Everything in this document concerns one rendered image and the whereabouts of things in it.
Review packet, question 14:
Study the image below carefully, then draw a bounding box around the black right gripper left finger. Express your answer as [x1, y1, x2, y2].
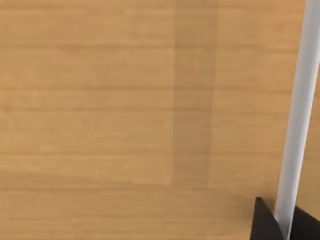
[250, 196, 285, 240]

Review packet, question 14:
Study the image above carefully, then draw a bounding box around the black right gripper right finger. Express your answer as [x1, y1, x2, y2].
[291, 205, 320, 240]

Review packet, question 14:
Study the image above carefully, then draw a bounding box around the long metal handle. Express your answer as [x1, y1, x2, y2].
[273, 0, 320, 240]

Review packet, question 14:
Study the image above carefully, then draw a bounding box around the wooden door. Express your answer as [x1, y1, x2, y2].
[0, 0, 320, 240]

